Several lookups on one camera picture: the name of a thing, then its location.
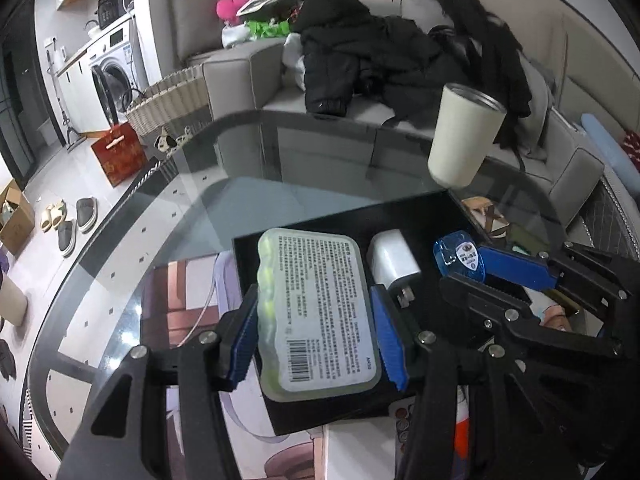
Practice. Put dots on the striped border rug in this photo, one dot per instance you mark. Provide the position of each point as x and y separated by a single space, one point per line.
150 220

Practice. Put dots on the small grey cushion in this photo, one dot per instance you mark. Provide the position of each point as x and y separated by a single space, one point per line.
420 10

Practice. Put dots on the dark green pouch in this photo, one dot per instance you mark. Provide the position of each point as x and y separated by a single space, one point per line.
530 240

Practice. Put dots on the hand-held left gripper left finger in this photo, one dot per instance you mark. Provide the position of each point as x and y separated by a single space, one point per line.
245 330

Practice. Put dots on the pink plush toy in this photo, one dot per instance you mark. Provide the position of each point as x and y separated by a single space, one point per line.
230 6

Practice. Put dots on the large grey cushion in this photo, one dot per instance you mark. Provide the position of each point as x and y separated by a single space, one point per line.
195 20

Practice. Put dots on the brown sandal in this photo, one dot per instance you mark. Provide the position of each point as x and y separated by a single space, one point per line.
482 215

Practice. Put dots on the grey sofa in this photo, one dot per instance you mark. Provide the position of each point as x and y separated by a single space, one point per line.
240 75

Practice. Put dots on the black framed glass door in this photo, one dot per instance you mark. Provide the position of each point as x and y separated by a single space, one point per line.
15 110

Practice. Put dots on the printed desk mat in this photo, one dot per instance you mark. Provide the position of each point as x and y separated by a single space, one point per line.
185 300

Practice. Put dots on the grey mop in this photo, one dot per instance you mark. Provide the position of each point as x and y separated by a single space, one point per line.
62 110

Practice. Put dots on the white tumbler cup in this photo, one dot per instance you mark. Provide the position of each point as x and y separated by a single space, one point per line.
462 135

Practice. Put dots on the brown cardboard box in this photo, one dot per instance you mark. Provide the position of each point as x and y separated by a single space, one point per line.
20 230

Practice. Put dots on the blue floss dispenser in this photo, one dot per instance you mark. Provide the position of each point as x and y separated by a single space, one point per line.
457 255

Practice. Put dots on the wicker laundry basket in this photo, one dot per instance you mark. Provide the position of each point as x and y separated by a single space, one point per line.
165 100

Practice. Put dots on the white kettle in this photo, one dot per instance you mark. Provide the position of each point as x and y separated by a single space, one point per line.
63 55

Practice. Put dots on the light blue bolster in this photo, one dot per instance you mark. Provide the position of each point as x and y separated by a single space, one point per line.
610 145

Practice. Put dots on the green cloth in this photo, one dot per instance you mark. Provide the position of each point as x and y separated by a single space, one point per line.
267 29

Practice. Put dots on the beige padded backrest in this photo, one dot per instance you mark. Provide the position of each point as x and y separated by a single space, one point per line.
600 60

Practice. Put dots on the white garment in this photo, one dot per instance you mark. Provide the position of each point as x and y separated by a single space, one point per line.
294 60

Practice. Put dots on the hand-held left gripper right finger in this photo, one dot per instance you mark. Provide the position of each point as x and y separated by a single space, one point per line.
387 335

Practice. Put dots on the white base cabinet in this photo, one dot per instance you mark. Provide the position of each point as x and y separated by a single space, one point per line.
77 95

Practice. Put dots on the black puffer jacket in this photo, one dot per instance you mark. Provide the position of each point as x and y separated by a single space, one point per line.
350 45

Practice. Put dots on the white trash bin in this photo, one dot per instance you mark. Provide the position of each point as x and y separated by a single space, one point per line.
12 300

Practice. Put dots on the grey slipper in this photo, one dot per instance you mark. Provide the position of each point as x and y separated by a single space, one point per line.
86 212
66 237

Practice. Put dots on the translucent labelled plastic case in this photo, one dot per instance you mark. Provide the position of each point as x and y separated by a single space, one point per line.
320 310

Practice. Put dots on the red gift bag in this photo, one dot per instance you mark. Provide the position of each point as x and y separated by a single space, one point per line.
120 157

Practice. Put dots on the white washing machine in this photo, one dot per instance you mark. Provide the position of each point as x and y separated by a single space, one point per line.
117 45

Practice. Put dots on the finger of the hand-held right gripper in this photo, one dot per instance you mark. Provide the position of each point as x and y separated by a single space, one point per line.
515 266
480 300

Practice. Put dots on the grey garment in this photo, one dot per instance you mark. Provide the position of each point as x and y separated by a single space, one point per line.
537 105

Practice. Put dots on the pile of black clothes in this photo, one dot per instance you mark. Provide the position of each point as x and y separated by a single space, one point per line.
490 50

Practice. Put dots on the white cloth bundle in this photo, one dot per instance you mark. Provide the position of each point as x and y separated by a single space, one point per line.
235 36

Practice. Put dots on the black pressure cooker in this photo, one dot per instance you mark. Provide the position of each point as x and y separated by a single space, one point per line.
111 10

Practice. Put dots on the white charger plug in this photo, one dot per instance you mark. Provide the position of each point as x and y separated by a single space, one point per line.
392 260

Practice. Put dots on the black and white helmet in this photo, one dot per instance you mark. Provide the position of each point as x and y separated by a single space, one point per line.
265 1

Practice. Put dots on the black cardboard box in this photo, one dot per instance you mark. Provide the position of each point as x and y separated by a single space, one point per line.
320 220

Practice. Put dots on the red patterned cushion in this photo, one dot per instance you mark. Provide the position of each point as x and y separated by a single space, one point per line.
631 145

